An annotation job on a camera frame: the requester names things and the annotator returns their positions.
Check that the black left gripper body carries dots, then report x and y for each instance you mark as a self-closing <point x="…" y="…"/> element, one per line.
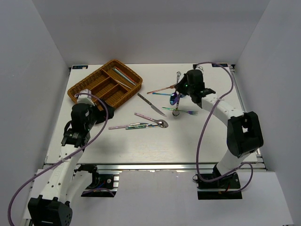
<point x="95" y="117"/>

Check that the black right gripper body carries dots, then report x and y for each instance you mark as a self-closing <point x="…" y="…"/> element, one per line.
<point x="189" y="89"/>

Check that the iridescent purple spoon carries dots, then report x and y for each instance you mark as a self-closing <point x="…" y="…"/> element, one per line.
<point x="173" y="98"/>

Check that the dark handled silver spoon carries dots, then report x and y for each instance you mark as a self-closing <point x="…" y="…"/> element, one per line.
<point x="176" y="112"/>

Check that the clear white chopstick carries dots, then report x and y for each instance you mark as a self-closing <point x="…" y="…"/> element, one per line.
<point x="122" y="84"/>

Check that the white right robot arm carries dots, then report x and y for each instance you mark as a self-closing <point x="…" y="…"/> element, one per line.
<point x="244" y="135"/>

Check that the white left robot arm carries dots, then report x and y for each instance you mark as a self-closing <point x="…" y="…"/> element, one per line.
<point x="53" y="205"/>

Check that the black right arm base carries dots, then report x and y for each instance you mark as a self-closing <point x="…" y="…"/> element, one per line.
<point x="223" y="189"/>

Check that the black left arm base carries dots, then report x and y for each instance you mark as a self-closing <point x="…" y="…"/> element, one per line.
<point x="104" y="184"/>

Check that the rose gold fork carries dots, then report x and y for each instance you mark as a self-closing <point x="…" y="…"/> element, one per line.
<point x="169" y="87"/>

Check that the blue right table label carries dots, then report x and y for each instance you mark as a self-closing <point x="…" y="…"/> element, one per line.
<point x="220" y="65"/>

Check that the blue table label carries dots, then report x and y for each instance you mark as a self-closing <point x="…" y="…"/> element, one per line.
<point x="220" y="65"/>
<point x="79" y="67"/>

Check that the brown wicker cutlery tray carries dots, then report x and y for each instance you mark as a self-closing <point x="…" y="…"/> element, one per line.
<point x="101" y="83"/>

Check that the blue iridescent fork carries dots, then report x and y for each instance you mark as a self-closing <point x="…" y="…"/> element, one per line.
<point x="162" y="94"/>

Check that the blue left table label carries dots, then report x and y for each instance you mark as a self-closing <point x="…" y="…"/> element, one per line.
<point x="79" y="67"/>

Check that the pink handled knife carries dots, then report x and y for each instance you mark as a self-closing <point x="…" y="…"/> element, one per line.
<point x="125" y="126"/>

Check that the green handled rainbow fork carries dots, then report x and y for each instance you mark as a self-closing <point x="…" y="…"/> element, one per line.
<point x="184" y="111"/>

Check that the black handled steel knife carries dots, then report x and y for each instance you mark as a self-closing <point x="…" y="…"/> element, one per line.
<point x="152" y="105"/>

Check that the silver spoon pink handle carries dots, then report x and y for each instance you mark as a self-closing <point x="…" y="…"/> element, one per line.
<point x="160" y="122"/>

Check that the green patterned handle utensil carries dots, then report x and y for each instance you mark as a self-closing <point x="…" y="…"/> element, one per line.
<point x="142" y="126"/>

